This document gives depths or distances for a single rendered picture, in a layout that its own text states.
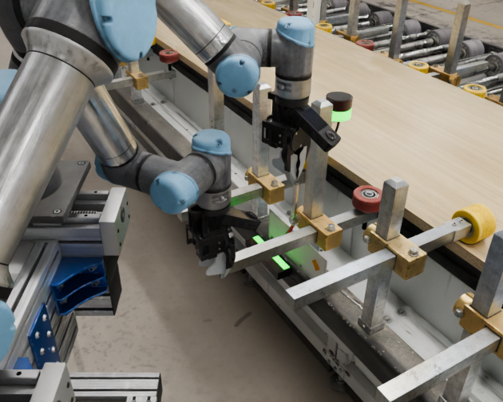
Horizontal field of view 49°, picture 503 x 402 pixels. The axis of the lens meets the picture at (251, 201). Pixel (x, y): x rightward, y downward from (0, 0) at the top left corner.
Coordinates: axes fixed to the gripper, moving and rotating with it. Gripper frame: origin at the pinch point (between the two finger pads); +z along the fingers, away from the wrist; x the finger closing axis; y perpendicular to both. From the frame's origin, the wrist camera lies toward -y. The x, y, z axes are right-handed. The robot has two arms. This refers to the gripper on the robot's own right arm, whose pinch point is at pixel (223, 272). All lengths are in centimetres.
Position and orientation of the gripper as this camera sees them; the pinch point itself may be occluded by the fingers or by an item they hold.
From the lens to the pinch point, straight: 126.7
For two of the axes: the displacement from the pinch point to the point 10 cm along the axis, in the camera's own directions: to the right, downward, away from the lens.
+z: -0.1, 8.3, 5.5
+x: 5.1, 4.8, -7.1
